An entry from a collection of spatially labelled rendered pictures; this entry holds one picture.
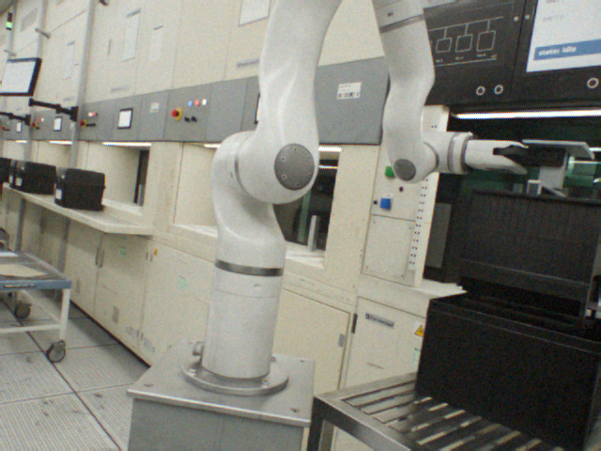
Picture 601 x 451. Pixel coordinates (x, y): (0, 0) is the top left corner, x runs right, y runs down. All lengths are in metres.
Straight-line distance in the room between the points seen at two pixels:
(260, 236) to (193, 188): 1.90
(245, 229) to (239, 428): 0.31
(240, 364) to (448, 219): 1.03
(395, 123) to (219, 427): 0.62
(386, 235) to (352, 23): 0.75
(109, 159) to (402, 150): 3.31
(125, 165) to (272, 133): 3.42
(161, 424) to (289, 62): 0.60
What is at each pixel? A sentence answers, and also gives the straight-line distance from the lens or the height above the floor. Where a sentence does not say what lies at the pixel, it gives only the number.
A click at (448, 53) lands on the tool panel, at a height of 1.54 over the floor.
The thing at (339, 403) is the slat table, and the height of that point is 0.76.
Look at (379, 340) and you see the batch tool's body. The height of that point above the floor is 0.69.
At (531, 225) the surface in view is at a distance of 0.88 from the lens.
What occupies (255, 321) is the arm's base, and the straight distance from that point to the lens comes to 0.80.
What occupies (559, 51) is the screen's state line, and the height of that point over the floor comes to 1.51.
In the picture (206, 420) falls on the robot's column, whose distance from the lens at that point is 0.78.
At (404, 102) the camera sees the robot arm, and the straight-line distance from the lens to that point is 0.97.
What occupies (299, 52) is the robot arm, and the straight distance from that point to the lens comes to 0.82.
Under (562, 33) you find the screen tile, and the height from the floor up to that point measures 1.55.
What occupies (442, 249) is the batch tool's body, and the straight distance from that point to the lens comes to 1.67.
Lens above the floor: 1.08
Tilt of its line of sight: 4 degrees down
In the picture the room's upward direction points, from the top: 8 degrees clockwise
